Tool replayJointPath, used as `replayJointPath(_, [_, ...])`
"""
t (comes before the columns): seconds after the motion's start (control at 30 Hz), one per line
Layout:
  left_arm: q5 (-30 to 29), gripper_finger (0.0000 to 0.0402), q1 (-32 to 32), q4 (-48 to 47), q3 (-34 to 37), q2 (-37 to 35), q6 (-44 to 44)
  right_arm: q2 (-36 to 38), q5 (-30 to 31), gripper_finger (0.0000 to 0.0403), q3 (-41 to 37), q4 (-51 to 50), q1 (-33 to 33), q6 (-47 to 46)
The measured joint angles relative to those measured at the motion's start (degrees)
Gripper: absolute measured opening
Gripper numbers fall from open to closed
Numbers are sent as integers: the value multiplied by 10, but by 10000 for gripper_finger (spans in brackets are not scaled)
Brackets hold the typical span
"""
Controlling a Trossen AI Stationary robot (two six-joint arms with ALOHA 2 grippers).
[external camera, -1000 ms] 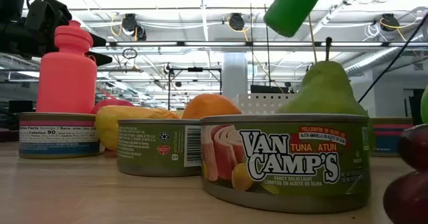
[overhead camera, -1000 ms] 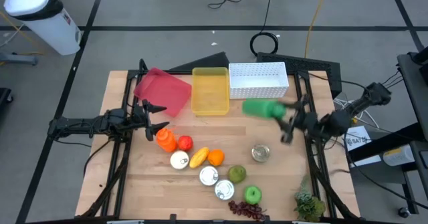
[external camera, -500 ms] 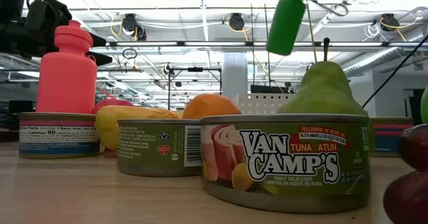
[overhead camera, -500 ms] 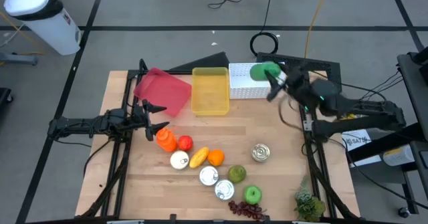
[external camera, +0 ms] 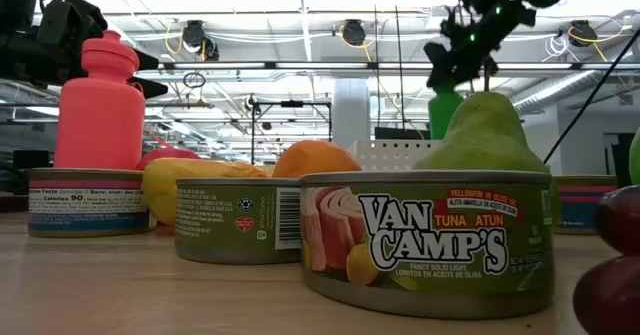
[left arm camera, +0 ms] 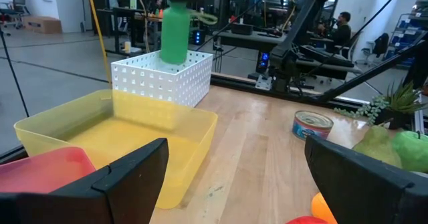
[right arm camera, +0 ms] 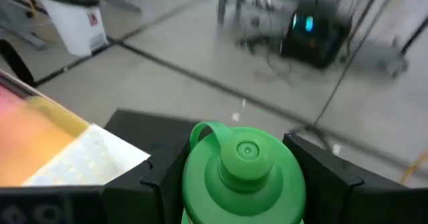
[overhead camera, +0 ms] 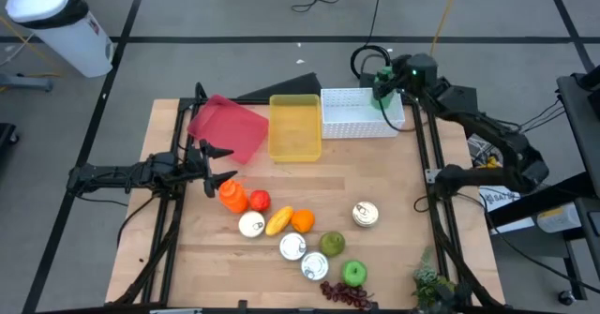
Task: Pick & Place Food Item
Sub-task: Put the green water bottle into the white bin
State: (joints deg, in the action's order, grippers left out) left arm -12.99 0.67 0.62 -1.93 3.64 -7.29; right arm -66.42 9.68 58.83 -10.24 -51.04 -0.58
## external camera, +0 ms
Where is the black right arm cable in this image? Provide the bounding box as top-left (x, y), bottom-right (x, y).
top-left (543, 27), bottom-right (640, 165)

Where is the green pear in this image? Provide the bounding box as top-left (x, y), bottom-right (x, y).
top-left (413, 72), bottom-right (564, 229)

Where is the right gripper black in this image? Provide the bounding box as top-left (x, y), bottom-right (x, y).
top-left (423, 0), bottom-right (539, 90)

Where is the black metal frame stand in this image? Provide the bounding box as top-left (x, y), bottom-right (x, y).
top-left (249, 99), bottom-right (334, 166)

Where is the silver ventilation duct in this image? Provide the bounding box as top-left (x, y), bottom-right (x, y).
top-left (512, 68), bottom-right (599, 110)

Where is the orange fruit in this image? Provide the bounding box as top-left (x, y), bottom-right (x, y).
top-left (271, 139), bottom-right (363, 180)

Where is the orange-red plastic squeeze bottle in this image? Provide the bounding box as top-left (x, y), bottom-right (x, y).
top-left (53, 29), bottom-right (147, 171)

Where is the green plastic squeeze bottle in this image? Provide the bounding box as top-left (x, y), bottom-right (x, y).
top-left (427, 85), bottom-right (466, 141)

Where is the long ceiling light strip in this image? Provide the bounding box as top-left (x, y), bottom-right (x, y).
top-left (157, 60), bottom-right (640, 72)

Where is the black ceiling cord reel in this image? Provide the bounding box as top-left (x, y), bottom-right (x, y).
top-left (568, 19), bottom-right (599, 49)
top-left (180, 19), bottom-right (221, 62)
top-left (340, 18), bottom-right (368, 47)

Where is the pink and blue label can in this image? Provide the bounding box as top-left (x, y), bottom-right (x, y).
top-left (27, 167), bottom-right (157, 239)
top-left (552, 174), bottom-right (620, 236)

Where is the white perforated plastic basket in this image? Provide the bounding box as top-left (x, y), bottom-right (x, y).
top-left (348, 138), bottom-right (444, 172)

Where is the red apple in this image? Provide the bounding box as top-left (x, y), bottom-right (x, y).
top-left (134, 146), bottom-right (203, 172)

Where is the black hanging cable loop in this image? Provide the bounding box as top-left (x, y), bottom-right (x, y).
top-left (182, 71), bottom-right (207, 90)

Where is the green label tuna can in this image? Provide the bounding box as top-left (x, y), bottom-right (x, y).
top-left (173, 176), bottom-right (304, 266)
top-left (298, 168), bottom-right (556, 321)

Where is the bunch of dark red grapes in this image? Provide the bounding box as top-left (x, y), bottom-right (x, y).
top-left (572, 184), bottom-right (640, 335)

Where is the yellow mango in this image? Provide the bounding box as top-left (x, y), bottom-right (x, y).
top-left (141, 157), bottom-right (271, 226)

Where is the green apple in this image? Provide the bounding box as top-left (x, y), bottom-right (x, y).
top-left (628, 127), bottom-right (640, 186)

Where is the white building column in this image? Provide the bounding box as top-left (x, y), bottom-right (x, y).
top-left (332, 78), bottom-right (372, 149)

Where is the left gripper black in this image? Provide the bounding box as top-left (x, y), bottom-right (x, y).
top-left (37, 0), bottom-right (170, 100)

